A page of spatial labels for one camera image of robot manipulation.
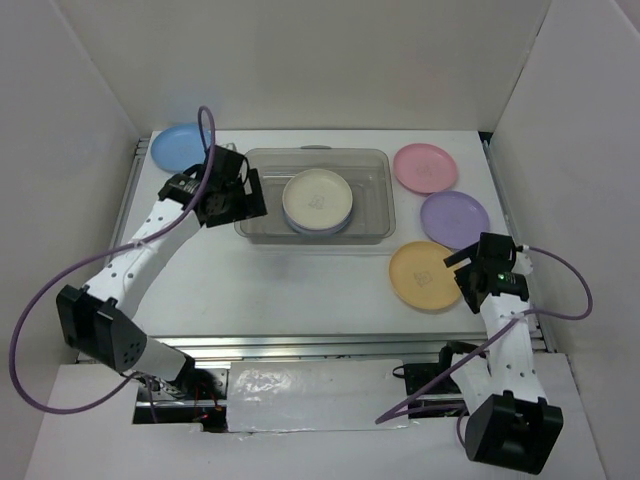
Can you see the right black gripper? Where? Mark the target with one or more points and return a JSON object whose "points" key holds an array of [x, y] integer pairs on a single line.
{"points": [[469, 294]]}

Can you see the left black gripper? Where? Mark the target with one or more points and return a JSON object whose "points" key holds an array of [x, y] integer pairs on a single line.
{"points": [[251, 205]]}

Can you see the orange plastic plate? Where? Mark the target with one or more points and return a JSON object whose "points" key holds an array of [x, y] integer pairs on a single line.
{"points": [[420, 278]]}

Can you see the cream plastic plate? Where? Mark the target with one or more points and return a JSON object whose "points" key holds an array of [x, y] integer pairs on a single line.
{"points": [[317, 198]]}

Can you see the blue plastic plate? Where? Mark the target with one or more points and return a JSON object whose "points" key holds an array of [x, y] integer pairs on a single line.
{"points": [[179, 147]]}

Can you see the white watermelon pattern plate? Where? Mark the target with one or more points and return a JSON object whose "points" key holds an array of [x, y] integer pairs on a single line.
{"points": [[317, 232]]}

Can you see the purple plastic plate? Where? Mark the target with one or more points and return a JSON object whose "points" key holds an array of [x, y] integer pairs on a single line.
{"points": [[453, 219], [285, 214]]}

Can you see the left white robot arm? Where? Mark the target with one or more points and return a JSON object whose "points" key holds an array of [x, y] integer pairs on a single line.
{"points": [[97, 319]]}

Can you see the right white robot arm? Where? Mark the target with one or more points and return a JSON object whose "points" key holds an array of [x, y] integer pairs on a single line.
{"points": [[511, 424]]}

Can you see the clear plastic bin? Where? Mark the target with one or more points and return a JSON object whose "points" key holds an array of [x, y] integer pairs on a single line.
{"points": [[366, 171]]}

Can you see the pink plastic plate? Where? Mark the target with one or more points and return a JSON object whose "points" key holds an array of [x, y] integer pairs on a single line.
{"points": [[424, 168]]}

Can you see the white front cover panel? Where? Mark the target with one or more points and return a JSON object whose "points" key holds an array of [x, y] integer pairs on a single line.
{"points": [[325, 396]]}

